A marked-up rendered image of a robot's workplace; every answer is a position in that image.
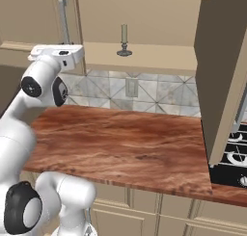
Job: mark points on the pale candle on dark holder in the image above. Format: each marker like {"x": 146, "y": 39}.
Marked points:
{"x": 124, "y": 37}

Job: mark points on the beige cupboard door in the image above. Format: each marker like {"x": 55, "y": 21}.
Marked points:
{"x": 218, "y": 222}
{"x": 125, "y": 222}

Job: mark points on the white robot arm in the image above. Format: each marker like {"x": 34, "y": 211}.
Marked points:
{"x": 16, "y": 143}

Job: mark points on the beige cabinet door, dark inside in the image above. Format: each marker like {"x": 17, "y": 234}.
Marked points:
{"x": 222, "y": 69}

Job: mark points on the black hob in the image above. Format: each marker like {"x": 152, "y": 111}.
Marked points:
{"x": 230, "y": 172}

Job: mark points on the beige drawer front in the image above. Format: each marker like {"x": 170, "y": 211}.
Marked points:
{"x": 111, "y": 195}

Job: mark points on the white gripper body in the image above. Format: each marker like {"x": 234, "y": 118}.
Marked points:
{"x": 48, "y": 51}

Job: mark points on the beige open wall cabinet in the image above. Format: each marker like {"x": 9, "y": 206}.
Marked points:
{"x": 144, "y": 18}

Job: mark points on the beige wall socket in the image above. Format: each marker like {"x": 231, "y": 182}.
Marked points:
{"x": 131, "y": 87}

